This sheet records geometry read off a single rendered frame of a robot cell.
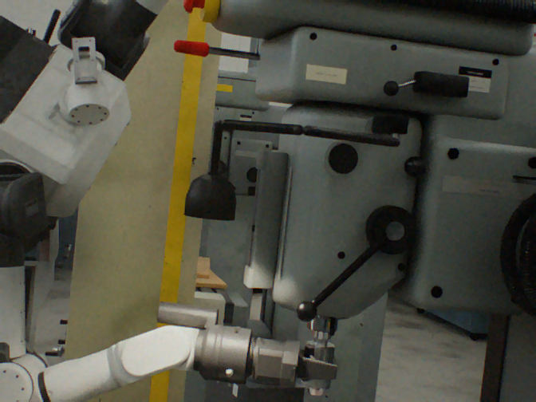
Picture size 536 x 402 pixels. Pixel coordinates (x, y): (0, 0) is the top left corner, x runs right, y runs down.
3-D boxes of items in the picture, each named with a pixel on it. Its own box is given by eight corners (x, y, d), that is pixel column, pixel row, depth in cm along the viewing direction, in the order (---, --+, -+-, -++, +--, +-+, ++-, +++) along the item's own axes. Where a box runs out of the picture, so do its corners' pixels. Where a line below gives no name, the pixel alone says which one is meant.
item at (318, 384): (336, 389, 142) (340, 352, 141) (310, 390, 139) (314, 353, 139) (320, 381, 146) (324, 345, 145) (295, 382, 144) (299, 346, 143)
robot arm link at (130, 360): (195, 360, 138) (112, 389, 138) (202, 359, 147) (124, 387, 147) (182, 320, 139) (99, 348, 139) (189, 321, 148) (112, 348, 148)
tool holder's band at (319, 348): (340, 352, 141) (340, 347, 141) (314, 353, 139) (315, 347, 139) (324, 345, 145) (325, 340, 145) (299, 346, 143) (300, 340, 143)
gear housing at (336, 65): (289, 94, 125) (297, 22, 125) (252, 100, 149) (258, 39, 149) (507, 122, 133) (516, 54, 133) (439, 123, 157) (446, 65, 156)
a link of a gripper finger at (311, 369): (335, 382, 140) (295, 376, 140) (337, 361, 140) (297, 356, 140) (335, 384, 138) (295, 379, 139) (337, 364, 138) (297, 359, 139)
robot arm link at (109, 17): (108, -29, 170) (66, 28, 173) (108, -21, 162) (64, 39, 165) (158, 9, 175) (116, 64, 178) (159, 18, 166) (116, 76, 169)
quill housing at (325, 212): (285, 320, 130) (309, 98, 128) (254, 294, 150) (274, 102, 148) (407, 328, 134) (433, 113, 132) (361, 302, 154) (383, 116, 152)
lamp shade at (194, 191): (173, 213, 127) (178, 169, 127) (211, 214, 132) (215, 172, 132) (206, 219, 122) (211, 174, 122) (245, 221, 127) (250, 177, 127)
